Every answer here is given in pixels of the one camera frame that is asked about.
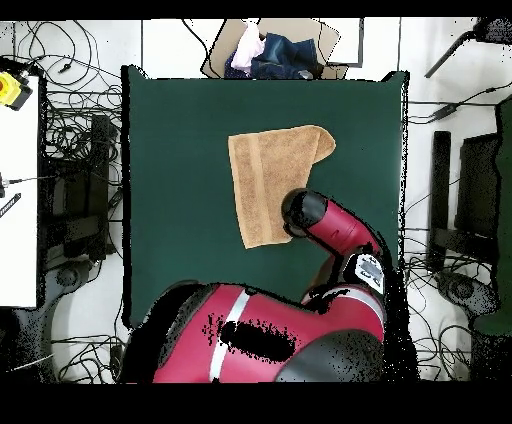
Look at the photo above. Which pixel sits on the round black base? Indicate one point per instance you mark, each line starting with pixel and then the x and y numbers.
pixel 67 276
pixel 464 290

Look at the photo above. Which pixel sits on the black striped tool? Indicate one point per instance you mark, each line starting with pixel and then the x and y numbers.
pixel 10 204

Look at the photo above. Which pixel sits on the black power strip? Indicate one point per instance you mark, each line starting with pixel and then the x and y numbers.
pixel 115 356

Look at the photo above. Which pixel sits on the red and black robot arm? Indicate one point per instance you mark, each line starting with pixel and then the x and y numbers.
pixel 320 320

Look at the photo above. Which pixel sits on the tan terry towel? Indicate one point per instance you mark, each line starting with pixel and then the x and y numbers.
pixel 264 172

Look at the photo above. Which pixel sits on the blue jeans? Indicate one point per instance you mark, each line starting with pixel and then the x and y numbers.
pixel 288 56

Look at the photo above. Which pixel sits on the white side table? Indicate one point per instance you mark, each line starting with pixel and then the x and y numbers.
pixel 18 200

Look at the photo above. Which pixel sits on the cardboard box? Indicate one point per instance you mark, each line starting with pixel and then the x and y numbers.
pixel 222 48

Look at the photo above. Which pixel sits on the black metal stand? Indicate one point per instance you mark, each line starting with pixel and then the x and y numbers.
pixel 98 180
pixel 440 180

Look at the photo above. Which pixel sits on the yellow emergency stop button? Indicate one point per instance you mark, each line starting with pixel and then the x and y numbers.
pixel 8 90

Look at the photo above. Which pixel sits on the pale pink garment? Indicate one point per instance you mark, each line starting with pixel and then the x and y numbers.
pixel 248 48

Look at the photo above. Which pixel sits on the dark green table cloth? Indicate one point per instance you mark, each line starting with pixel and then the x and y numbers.
pixel 180 220

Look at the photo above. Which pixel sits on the black tripod stand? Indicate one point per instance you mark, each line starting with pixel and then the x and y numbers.
pixel 498 32

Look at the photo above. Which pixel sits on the purple dotted garment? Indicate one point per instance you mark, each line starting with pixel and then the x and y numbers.
pixel 234 72

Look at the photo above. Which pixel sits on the green cloth-covered table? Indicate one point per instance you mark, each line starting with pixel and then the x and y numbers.
pixel 504 200

